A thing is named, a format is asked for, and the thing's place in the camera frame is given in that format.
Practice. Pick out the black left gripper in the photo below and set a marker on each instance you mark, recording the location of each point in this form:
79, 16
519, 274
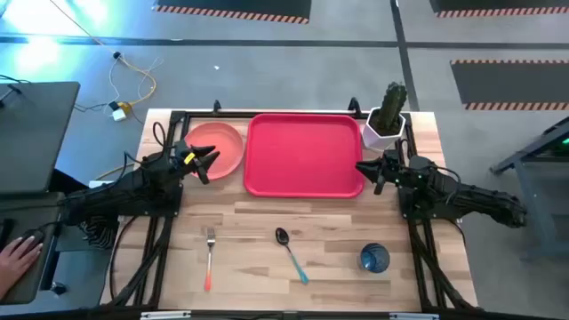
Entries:
182, 155

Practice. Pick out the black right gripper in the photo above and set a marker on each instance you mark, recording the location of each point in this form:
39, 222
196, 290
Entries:
395, 169

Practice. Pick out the pink round plate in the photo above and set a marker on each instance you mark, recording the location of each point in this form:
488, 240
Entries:
226, 146

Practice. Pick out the blue translucent cup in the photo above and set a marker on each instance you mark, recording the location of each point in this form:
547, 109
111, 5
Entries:
374, 258

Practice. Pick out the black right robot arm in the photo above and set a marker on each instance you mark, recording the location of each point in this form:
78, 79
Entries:
467, 195

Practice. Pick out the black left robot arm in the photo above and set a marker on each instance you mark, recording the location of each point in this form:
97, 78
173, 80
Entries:
124, 191

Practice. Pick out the red plastic tray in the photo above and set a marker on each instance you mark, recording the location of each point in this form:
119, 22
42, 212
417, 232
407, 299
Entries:
302, 155

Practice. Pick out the dark green cactus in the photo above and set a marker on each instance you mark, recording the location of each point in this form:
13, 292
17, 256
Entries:
393, 104

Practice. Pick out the white power adapter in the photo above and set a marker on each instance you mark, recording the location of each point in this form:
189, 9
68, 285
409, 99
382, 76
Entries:
119, 115

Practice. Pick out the white paper label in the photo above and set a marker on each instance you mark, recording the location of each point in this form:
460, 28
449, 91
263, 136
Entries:
100, 183

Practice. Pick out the black hazard-striped floor mat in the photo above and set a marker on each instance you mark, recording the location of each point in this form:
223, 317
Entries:
231, 8
511, 82
502, 6

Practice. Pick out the grey metal side table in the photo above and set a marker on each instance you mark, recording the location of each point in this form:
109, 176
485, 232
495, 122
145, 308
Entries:
538, 178

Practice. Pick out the dark grey desk panel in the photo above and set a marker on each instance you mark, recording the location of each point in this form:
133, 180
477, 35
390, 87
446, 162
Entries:
35, 133

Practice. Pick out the dark grey desk surface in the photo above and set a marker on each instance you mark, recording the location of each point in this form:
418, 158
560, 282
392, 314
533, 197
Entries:
31, 209

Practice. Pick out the black desk caster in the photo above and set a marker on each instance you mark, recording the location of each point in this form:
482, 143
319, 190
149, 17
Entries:
58, 289

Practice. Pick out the person's hand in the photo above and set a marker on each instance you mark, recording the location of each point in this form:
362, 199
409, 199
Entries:
15, 262

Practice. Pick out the black frame clamp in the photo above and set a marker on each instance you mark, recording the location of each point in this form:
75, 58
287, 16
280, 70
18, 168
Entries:
217, 106
354, 106

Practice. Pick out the black aluminium table frame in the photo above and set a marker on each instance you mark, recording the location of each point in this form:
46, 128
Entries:
420, 255

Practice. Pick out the silver metal bracket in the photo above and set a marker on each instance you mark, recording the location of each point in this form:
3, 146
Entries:
414, 316
165, 315

